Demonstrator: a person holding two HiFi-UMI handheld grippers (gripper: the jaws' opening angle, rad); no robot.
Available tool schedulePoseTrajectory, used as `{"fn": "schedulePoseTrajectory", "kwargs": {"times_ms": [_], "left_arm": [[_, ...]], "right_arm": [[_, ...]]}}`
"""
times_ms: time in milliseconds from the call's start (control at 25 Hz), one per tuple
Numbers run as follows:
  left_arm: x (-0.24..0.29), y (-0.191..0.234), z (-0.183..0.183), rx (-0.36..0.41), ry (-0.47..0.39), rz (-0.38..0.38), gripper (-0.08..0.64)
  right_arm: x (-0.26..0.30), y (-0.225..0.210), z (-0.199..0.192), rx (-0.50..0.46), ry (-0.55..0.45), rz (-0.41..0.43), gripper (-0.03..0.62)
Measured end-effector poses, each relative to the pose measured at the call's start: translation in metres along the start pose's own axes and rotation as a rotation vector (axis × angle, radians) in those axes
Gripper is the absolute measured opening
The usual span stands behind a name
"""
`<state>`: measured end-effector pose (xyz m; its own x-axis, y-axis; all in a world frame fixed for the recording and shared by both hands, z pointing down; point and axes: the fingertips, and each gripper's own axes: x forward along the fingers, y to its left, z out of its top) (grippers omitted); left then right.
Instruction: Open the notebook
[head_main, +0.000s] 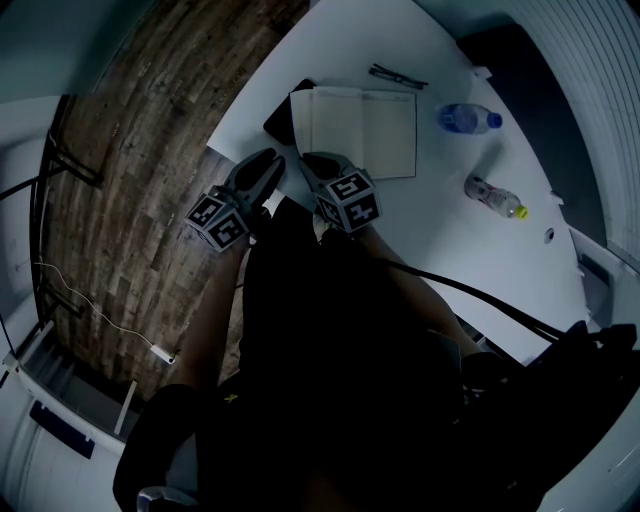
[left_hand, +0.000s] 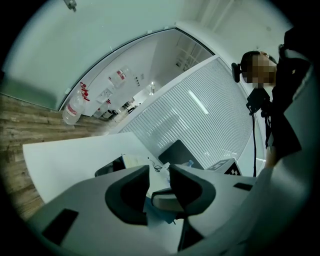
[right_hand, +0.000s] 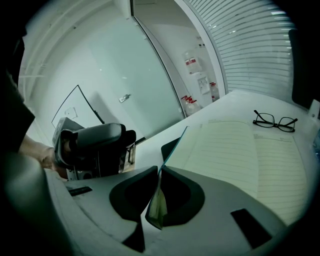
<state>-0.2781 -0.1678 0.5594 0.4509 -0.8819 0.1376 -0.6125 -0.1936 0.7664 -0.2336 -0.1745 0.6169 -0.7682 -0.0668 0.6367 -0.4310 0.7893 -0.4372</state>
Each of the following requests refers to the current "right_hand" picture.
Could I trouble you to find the person's left hand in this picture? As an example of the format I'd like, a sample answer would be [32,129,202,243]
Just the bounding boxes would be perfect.
[37,146,69,180]

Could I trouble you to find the person's dark shirt sleeve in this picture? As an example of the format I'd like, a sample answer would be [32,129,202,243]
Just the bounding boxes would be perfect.
[0,23,36,154]

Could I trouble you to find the white window blinds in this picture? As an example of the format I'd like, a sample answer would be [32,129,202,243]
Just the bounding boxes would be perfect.
[183,0,297,95]

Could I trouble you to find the teal cover lined notebook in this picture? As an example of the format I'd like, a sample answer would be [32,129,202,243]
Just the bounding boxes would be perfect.
[145,119,310,230]

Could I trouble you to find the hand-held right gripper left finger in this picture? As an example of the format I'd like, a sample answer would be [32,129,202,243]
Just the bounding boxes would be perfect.
[63,165,161,253]

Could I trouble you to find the clear water bottle red label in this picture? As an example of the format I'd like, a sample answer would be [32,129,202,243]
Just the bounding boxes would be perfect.
[181,49,203,75]

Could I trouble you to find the black frame eyeglasses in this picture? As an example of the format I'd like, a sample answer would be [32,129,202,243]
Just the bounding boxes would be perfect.
[252,109,299,133]

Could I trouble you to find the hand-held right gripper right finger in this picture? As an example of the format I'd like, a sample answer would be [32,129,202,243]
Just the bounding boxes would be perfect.
[160,166,286,251]

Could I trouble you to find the black computer monitor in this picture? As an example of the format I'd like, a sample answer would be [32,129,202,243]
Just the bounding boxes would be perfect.
[288,28,320,111]

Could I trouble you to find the white water dispenser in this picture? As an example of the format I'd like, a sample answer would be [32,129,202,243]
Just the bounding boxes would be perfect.
[191,71,214,108]

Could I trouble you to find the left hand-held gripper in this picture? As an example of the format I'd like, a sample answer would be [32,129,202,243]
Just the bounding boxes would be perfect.
[51,116,137,181]

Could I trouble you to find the frosted glass door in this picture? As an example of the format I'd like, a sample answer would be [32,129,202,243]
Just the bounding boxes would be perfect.
[82,14,187,141]

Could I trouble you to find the black framed whiteboard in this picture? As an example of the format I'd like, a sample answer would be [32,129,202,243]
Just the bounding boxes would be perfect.
[51,84,105,131]

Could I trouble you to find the clear water jug red cap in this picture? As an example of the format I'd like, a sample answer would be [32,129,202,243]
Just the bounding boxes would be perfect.
[180,94,202,117]
[209,81,221,102]

